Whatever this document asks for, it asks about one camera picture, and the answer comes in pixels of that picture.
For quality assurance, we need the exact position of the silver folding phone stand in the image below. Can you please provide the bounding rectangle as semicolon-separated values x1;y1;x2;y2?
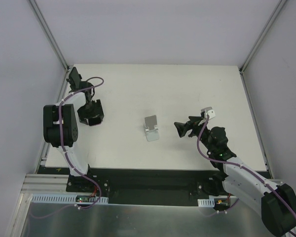
144;115;159;142

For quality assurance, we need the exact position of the black smartphone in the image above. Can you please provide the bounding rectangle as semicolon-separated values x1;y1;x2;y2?
67;67;82;91

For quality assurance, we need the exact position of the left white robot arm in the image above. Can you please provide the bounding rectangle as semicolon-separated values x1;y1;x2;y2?
43;77;104;192

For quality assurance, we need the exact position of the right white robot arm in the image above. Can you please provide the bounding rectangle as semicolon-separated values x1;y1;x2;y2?
174;116;296;237

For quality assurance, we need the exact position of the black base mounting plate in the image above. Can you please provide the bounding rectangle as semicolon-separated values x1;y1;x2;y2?
66;168;228;206

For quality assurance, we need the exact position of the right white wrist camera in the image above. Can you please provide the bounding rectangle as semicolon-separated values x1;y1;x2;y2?
200;107;216;119

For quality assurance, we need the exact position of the right white cable duct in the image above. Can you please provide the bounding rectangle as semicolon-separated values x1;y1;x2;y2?
197;198;215;208

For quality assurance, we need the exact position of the white cable duct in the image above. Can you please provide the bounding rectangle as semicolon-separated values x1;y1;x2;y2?
197;198;215;208
32;194;98;205

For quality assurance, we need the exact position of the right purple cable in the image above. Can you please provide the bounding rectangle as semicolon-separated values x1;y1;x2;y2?
196;116;296;233

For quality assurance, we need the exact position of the left white cable duct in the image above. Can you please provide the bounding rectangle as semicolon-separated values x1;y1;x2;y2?
32;194;98;205

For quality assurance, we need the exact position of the left aluminium frame post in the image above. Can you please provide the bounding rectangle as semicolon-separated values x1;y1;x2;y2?
27;0;70;72

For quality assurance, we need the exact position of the aluminium frame post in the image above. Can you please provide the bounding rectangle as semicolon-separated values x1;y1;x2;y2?
239;0;289;75
27;0;70;72

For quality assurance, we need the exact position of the right aluminium frame post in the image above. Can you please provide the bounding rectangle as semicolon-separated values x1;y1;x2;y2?
239;0;289;75

